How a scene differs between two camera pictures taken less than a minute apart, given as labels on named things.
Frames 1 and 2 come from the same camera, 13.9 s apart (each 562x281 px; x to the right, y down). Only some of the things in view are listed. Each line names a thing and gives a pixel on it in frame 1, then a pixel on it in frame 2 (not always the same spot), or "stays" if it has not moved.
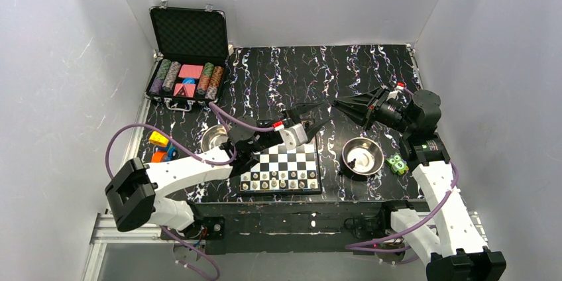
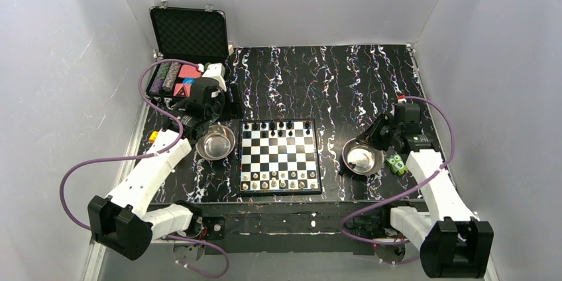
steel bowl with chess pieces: (363, 156) stays
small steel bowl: (213, 137) stays
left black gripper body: (284, 127) → (215, 106)
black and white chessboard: (280, 171) stays
